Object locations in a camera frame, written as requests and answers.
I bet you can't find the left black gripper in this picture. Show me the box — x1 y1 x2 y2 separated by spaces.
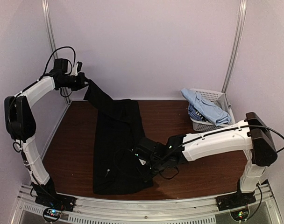
60 72 92 91

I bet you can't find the black long sleeve shirt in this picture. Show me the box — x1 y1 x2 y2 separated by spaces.
84 80 153 195

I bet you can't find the white perforated plastic basket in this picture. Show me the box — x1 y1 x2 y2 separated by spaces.
182 89 235 132

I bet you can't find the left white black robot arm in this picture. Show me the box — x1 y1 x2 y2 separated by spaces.
4 58 87 207

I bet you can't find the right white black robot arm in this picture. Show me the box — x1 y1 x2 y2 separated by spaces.
132 112 279 206

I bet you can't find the blue checkered shirt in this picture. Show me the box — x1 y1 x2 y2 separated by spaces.
188 104 207 122

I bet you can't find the light blue shirt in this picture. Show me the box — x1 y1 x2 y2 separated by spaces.
181 88 231 126

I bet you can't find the grey shirt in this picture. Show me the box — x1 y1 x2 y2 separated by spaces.
214 93 231 113

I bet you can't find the right circuit board with LEDs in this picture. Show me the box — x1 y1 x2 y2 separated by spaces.
230 208 249 222

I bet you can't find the circuit board with leds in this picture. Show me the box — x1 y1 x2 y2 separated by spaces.
230 208 249 222
43 208 62 223

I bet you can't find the left circuit board with LEDs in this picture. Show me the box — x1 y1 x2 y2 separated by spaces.
43 208 62 223

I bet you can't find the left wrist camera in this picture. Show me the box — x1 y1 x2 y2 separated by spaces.
70 62 83 76

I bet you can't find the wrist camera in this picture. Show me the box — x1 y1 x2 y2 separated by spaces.
133 151 148 165
70 62 83 76

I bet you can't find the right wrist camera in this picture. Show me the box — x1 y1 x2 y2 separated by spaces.
133 151 148 165

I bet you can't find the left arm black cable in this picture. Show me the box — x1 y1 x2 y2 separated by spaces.
36 46 77 82

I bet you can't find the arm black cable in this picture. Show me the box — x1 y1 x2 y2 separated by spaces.
36 46 77 82
240 125 284 154

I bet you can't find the front aluminium rail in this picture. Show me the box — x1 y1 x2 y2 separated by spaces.
15 183 277 224

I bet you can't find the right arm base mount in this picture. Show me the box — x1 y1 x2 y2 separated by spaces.
216 192 256 211

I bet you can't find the left aluminium frame post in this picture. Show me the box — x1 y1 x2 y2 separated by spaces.
41 0 71 104

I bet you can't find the aluminium frame post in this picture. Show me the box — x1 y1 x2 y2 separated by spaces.
221 0 247 93
41 0 71 104

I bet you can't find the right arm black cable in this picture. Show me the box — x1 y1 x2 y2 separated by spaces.
240 125 284 154

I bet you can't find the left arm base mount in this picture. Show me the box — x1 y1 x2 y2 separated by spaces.
35 193 76 212

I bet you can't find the right aluminium frame post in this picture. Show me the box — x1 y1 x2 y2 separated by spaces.
221 0 247 93

